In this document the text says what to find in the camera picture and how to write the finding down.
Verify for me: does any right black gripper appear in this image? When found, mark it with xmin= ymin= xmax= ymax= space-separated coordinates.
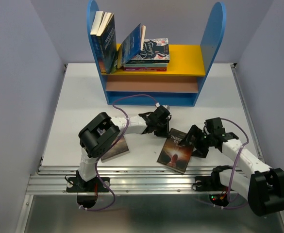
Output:
xmin=177 ymin=124 xmax=213 ymax=157

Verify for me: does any Three Days to See book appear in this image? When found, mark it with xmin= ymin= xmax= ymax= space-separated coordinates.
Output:
xmin=157 ymin=128 xmax=194 ymax=174

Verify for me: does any A Tale of Two Cities book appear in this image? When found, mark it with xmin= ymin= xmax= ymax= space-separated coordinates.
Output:
xmin=101 ymin=137 xmax=130 ymax=163

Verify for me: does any Little Women floral book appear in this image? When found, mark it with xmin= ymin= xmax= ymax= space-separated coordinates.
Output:
xmin=131 ymin=38 xmax=170 ymax=60

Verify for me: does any Animal Farm blue book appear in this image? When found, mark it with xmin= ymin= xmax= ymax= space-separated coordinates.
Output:
xmin=116 ymin=24 xmax=146 ymax=69

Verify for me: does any Nineteen Eighty-Four dark book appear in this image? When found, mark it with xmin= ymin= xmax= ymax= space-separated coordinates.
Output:
xmin=96 ymin=12 xmax=117 ymax=74

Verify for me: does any Jane Eyre blue book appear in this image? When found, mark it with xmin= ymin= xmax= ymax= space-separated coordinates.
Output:
xmin=90 ymin=11 xmax=106 ymax=73

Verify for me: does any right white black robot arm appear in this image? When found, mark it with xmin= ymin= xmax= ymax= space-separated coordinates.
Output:
xmin=180 ymin=117 xmax=284 ymax=216

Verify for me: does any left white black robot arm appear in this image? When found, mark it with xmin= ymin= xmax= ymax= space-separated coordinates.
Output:
xmin=74 ymin=105 xmax=171 ymax=191

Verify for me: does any teal book in stack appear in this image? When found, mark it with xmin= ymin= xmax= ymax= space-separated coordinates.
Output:
xmin=123 ymin=63 xmax=168 ymax=68

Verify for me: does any dark green book in stack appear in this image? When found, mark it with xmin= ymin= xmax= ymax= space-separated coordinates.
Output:
xmin=126 ymin=60 xmax=170 ymax=65

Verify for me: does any blue yellow wooden bookshelf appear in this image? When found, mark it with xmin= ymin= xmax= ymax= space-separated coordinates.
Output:
xmin=86 ymin=0 xmax=227 ymax=106

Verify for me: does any purple Roald Dahl book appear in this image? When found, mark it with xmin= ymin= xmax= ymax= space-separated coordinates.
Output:
xmin=123 ymin=67 xmax=167 ymax=72

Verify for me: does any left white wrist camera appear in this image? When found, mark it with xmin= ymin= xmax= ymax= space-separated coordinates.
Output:
xmin=155 ymin=102 xmax=170 ymax=110

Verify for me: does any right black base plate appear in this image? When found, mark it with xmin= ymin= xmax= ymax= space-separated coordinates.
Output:
xmin=193 ymin=176 xmax=226 ymax=192

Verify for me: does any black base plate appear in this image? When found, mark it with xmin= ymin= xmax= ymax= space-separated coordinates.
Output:
xmin=193 ymin=176 xmax=226 ymax=192
xmin=66 ymin=177 xmax=109 ymax=194

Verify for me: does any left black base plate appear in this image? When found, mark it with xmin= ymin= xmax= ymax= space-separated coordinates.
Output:
xmin=66 ymin=177 xmax=109 ymax=194

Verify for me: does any aluminium extrusion rail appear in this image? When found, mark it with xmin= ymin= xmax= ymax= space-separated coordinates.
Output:
xmin=26 ymin=166 xmax=213 ymax=195

